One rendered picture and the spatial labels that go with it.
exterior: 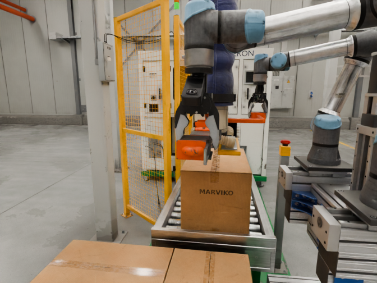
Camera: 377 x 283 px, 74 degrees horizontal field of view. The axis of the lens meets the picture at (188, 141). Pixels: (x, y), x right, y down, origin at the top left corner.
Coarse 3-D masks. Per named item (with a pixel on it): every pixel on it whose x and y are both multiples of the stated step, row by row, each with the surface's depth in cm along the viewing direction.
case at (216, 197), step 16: (192, 160) 162; (208, 160) 162; (224, 160) 162; (240, 160) 162; (192, 176) 141; (208, 176) 140; (224, 176) 139; (240, 176) 138; (192, 192) 143; (208, 192) 142; (224, 192) 140; (240, 192) 139; (192, 208) 145; (208, 208) 144; (224, 208) 142; (240, 208) 141; (192, 224) 147; (208, 224) 146; (224, 224) 144; (240, 224) 143
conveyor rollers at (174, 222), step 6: (180, 198) 200; (180, 204) 191; (252, 204) 192; (174, 210) 182; (180, 210) 182; (252, 210) 184; (174, 216) 173; (180, 216) 173; (252, 216) 175; (168, 222) 165; (174, 222) 165; (180, 222) 164; (252, 222) 166; (174, 228) 156; (180, 228) 156; (252, 228) 158; (258, 228) 157; (258, 234) 149
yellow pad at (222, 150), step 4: (236, 140) 132; (236, 144) 120; (220, 148) 113; (224, 148) 111; (228, 148) 111; (232, 148) 111; (236, 148) 111; (220, 152) 109; (224, 152) 109; (228, 152) 108; (232, 152) 108; (236, 152) 108; (240, 152) 108
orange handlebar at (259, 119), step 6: (228, 120) 126; (234, 120) 125; (240, 120) 125; (246, 120) 124; (252, 120) 124; (258, 120) 124; (264, 120) 124; (186, 150) 61; (192, 150) 60; (198, 150) 60
